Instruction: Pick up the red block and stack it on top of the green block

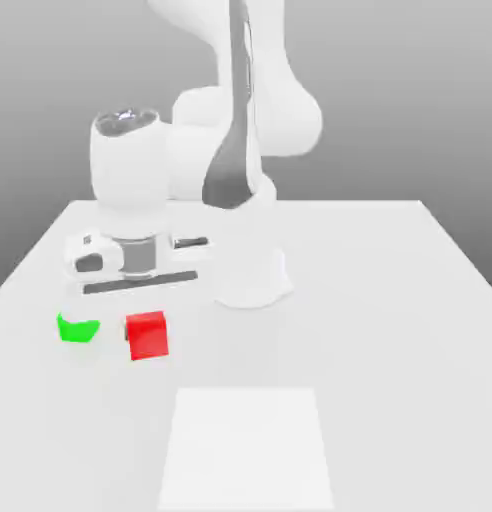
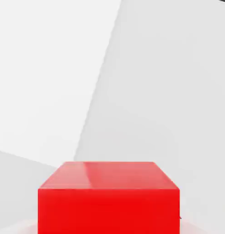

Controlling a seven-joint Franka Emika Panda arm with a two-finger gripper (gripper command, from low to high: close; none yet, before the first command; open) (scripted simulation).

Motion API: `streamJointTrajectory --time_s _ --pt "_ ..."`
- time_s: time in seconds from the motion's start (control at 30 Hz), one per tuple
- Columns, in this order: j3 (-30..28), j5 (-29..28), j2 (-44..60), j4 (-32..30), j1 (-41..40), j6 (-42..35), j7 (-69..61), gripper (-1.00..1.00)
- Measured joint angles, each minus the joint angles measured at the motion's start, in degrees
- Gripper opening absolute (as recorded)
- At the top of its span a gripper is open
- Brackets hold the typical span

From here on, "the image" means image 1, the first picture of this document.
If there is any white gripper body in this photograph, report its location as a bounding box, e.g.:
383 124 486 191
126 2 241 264
68 268 204 308

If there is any small green cube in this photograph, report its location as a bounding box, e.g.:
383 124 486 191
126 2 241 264
55 312 102 344

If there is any small red cube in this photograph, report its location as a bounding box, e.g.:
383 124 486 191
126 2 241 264
124 310 170 362

